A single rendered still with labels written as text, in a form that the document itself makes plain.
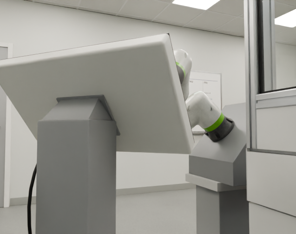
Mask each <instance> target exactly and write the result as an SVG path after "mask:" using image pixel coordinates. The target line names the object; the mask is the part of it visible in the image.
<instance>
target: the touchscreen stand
mask: <svg viewBox="0 0 296 234"><path fill-rule="evenodd" d="M35 234H116V121H113V120H101V119H54V120H39V121H38V129H37V175H36V221H35Z"/></svg>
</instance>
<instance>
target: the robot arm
mask: <svg viewBox="0 0 296 234"><path fill-rule="evenodd" d="M173 52H174V56H175V60H176V64H177V68H178V73H179V77H180V82H181V86H182V90H183V94H184V99H185V103H186V108H187V111H188V116H189V120H190V124H191V129H193V128H194V127H195V126H196V125H199V126H200V127H201V128H202V129H204V130H205V132H204V134H205V135H206V136H209V138H210V139H211V140H212V141H214V142H216V141H219V140H221V139H223V138H225V137H226V136H227V135H228V134H229V133H230V132H231V131H232V129H233V127H234V121H233V120H232V119H231V118H227V117H226V116H225V115H224V114H223V113H222V112H221V110H220V109H219V108H218V107H217V106H216V105H215V104H214V103H213V102H212V101H211V100H210V99H209V98H208V96H207V95H206V94H205V93H204V92H202V91H197V92H195V93H193V94H191V95H190V96H189V80H190V73H191V67H192V60H191V57H190V55H189V54H188V53H187V52H186V51H184V50H181V49H175V50H173ZM188 96H189V97H188Z"/></svg>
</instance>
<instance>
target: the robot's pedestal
mask: <svg viewBox="0 0 296 234"><path fill-rule="evenodd" d="M185 181H187V182H190V183H193V184H196V217H197V234H250V228H249V202H250V201H248V200H247V185H243V186H231V185H227V184H224V183H221V182H217V181H214V180H210V179H207V178H204V177H200V176H197V175H193V174H185Z"/></svg>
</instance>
